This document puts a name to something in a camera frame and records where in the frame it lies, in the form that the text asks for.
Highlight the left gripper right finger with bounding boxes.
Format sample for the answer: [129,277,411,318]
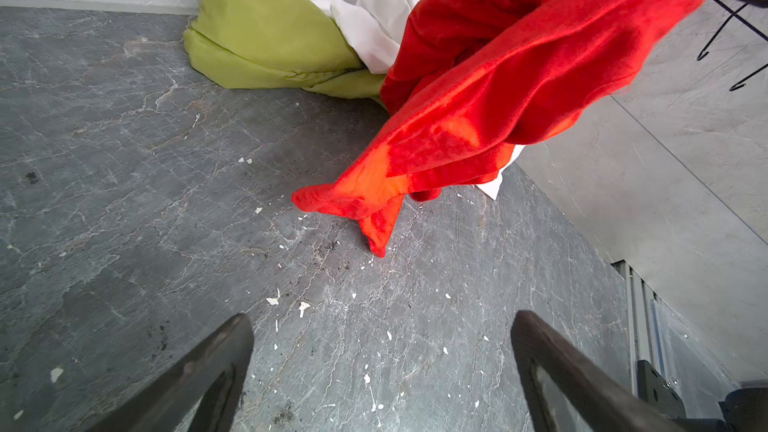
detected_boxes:
[510,310,681,431]

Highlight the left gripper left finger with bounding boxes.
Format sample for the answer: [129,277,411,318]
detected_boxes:
[90,313,254,431]

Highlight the red cloth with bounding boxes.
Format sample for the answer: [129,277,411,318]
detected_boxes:
[293,0,704,256]

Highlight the green cloth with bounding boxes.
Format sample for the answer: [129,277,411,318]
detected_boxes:
[183,0,384,99]

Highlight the white cloth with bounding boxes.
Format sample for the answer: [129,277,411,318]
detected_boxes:
[307,0,526,201]

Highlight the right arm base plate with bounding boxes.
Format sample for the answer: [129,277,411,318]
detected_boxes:
[636,360,687,419]

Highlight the aluminium rail base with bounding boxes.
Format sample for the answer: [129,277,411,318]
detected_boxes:
[613,260,738,420]

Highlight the black wire hook rack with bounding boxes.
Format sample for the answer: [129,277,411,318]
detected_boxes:
[695,0,767,93]

